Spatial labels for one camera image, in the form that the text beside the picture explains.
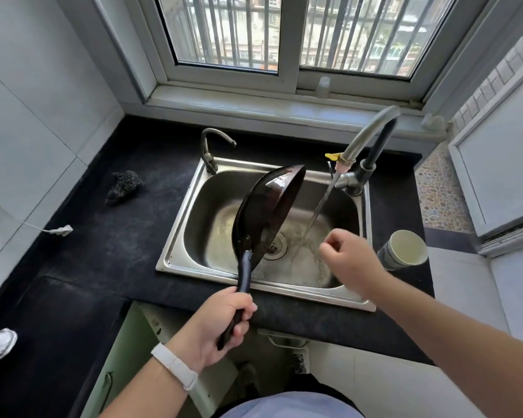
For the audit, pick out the person's light blue shirt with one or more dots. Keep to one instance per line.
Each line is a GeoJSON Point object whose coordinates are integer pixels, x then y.
{"type": "Point", "coordinates": [287, 404]}

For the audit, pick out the sink drain strainer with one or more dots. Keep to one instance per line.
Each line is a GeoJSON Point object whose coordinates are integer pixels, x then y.
{"type": "Point", "coordinates": [274, 245]}

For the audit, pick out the white framed window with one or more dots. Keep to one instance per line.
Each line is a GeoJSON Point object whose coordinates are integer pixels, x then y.
{"type": "Point", "coordinates": [287, 43]}

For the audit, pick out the small curved steel faucet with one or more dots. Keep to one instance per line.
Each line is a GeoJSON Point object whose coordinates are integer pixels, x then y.
{"type": "Point", "coordinates": [211, 147]}

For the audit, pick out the person's right hand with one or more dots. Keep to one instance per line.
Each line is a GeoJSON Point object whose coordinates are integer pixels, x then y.
{"type": "Point", "coordinates": [353, 265]}

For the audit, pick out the person's right fingers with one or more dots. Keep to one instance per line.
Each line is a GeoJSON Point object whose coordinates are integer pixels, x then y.
{"type": "Point", "coordinates": [331, 252]}

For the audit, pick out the green cabinet door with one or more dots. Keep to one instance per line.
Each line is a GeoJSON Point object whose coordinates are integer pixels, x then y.
{"type": "Point", "coordinates": [113, 365]}

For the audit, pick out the dark steel wool scrubber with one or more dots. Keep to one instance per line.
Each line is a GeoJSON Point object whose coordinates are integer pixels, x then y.
{"type": "Point", "coordinates": [124, 187]}

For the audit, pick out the black frying pan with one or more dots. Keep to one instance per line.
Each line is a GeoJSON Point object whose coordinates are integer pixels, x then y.
{"type": "Point", "coordinates": [266, 213]}

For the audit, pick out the person's right forearm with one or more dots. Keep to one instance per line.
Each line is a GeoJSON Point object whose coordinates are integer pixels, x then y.
{"type": "Point", "coordinates": [457, 343]}

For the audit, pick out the small translucent cup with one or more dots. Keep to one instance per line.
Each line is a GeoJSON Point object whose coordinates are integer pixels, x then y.
{"type": "Point", "coordinates": [323, 87]}

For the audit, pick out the white striped cup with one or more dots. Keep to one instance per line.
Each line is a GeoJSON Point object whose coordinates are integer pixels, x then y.
{"type": "Point", "coordinates": [403, 250]}

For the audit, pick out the person's left forearm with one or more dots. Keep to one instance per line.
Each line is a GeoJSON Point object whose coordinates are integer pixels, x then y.
{"type": "Point", "coordinates": [157, 389]}

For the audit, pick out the large grey kitchen faucet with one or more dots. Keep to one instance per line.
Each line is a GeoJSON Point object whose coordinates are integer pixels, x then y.
{"type": "Point", "coordinates": [368, 147]}

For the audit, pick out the person's left thumb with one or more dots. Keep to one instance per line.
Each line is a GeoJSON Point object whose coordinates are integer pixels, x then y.
{"type": "Point", "coordinates": [239, 300]}

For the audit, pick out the white cabinet door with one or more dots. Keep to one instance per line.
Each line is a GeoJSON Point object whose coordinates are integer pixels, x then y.
{"type": "Point", "coordinates": [497, 143]}

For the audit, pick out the white wristband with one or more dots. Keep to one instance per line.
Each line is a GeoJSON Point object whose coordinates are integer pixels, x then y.
{"type": "Point", "coordinates": [174, 365]}

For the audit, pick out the person's left hand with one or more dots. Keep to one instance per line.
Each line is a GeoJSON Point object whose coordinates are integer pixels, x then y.
{"type": "Point", "coordinates": [209, 326]}

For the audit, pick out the stainless steel sink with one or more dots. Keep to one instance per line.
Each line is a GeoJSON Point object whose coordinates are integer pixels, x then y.
{"type": "Point", "coordinates": [266, 230]}

